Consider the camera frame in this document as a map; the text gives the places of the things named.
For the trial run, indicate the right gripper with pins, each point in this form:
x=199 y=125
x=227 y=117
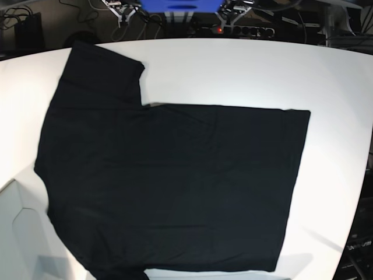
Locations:
x=122 y=9

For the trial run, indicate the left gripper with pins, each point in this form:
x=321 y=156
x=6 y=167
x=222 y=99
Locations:
x=230 y=11

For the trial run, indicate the black T-shirt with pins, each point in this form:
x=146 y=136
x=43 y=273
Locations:
x=173 y=187

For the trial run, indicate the black power strip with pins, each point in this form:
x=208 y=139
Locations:
x=237 y=31

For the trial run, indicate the blue plastic box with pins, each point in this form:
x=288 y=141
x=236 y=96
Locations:
x=160 y=6

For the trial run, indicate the black box on floor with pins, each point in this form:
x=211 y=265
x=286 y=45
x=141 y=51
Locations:
x=29 y=33

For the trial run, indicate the white bin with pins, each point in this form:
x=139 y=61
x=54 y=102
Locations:
x=25 y=253

